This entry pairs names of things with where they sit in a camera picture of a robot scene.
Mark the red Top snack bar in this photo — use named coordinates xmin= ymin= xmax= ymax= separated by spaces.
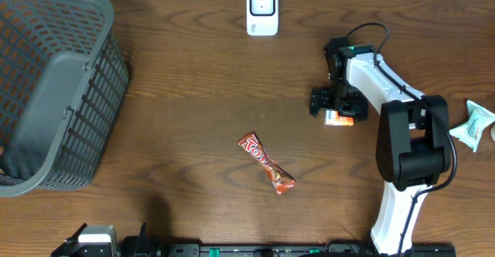
xmin=237 ymin=132 xmax=297 ymax=194

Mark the grey plastic shopping basket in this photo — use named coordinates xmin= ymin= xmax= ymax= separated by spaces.
xmin=1 ymin=0 xmax=130 ymax=197

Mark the white barcode scanner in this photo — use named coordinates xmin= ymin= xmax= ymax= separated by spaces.
xmin=246 ymin=0 xmax=279 ymax=36

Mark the orange white snack packet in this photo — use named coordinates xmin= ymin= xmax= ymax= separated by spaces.
xmin=324 ymin=110 xmax=354 ymax=126

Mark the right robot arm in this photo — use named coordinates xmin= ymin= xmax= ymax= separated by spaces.
xmin=309 ymin=36 xmax=452 ymax=256

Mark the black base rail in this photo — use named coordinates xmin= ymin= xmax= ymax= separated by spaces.
xmin=166 ymin=242 xmax=457 ymax=257

